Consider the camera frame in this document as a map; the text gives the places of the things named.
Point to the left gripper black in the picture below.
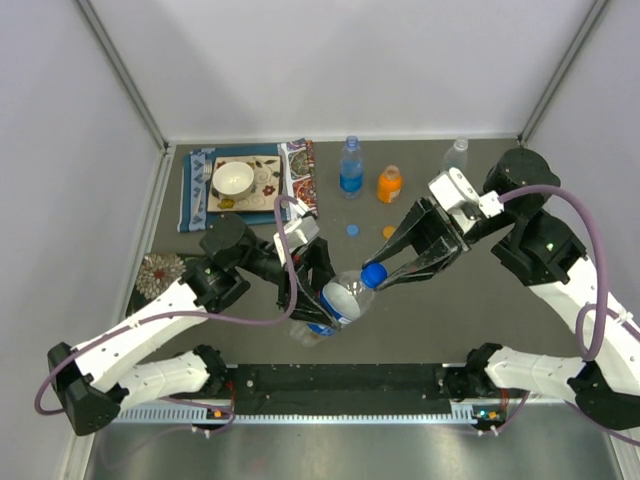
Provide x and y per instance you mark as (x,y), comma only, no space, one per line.
(313,254)

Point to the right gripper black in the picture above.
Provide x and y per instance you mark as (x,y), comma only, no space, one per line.
(436,261)

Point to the orange bottle cap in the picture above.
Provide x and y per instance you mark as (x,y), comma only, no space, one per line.
(388,231)

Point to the clear water bottle blue cap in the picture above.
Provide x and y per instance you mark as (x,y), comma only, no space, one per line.
(346,298)

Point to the orange juice bottle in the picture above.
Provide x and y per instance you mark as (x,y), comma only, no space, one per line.
(389,185)

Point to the blue liquid bottle blue cap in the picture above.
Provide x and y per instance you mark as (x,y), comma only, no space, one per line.
(351,175)

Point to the clear bottle green label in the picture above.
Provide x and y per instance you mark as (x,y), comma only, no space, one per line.
(456,156)

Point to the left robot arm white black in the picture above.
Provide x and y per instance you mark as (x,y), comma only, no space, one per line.
(97,380)

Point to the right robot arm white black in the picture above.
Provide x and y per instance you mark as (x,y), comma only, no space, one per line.
(552,245)

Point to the square floral plate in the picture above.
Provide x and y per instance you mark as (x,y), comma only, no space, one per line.
(267,185)

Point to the white ceramic bowl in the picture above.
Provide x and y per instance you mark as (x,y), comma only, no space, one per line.
(233,180)

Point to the dark floral coaster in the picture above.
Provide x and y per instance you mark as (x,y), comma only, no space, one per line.
(155,274)

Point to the silver fork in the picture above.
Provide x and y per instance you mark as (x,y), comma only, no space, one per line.
(207,170)

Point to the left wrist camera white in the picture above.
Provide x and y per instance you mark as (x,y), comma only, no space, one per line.
(302,228)

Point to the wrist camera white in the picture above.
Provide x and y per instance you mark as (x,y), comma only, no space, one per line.
(458,198)
(302,228)

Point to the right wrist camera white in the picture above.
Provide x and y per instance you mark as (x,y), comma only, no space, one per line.
(458,198)

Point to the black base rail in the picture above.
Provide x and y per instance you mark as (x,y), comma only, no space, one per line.
(344,389)

